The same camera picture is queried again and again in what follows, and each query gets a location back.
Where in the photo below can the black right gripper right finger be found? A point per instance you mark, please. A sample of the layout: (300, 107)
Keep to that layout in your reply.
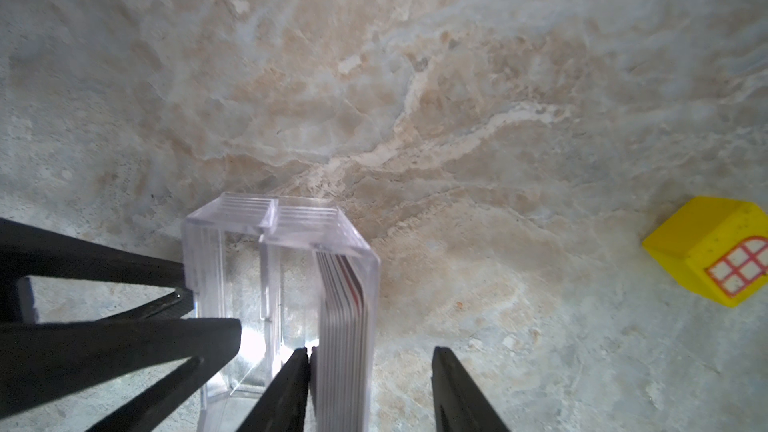
(459, 403)

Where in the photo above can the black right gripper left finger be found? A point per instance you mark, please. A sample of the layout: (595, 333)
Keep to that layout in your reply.
(282, 408)

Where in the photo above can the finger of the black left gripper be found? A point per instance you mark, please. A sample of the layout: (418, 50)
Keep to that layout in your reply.
(41, 363)
(29, 251)

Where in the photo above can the stack of cards in box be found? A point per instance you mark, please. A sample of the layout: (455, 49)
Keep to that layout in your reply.
(339, 383)

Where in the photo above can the yellow toy block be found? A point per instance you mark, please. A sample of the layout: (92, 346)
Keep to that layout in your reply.
(714, 247)

